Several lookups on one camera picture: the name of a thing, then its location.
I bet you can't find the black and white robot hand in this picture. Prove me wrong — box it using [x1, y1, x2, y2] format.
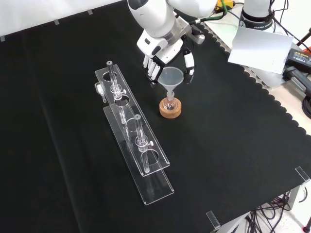
[136, 18, 206, 85]

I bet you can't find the clear plastic funnel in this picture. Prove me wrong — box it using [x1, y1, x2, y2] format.
[157, 66, 184, 102]

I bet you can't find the clear round-bottom flask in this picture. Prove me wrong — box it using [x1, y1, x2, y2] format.
[163, 93, 177, 111]

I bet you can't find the clear acrylic funnel stand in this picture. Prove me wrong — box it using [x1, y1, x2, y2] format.
[94, 60, 175, 206]

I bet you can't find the yellow stop button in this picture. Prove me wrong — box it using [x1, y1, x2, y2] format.
[215, 0, 236, 12]

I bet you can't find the pale board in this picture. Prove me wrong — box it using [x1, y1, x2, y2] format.
[227, 26, 295, 75]

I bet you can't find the grey metal mounting plate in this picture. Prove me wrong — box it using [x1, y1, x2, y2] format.
[203, 18, 291, 91]

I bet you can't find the black bench cloth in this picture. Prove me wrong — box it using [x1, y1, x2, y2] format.
[0, 0, 311, 233]

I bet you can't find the black power adapter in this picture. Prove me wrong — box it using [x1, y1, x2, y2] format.
[283, 48, 311, 73]

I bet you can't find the black tripod leg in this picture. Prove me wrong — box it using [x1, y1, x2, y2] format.
[294, 26, 311, 47]

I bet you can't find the clear cloth clip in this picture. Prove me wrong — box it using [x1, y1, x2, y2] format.
[206, 210, 222, 232]
[294, 166, 311, 185]

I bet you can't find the green cable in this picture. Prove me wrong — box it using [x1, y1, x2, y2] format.
[189, 4, 228, 25]

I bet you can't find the cork ring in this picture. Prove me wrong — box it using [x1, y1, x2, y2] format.
[158, 97, 182, 120]

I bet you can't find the black cable bundle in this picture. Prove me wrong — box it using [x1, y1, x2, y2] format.
[245, 191, 296, 233]

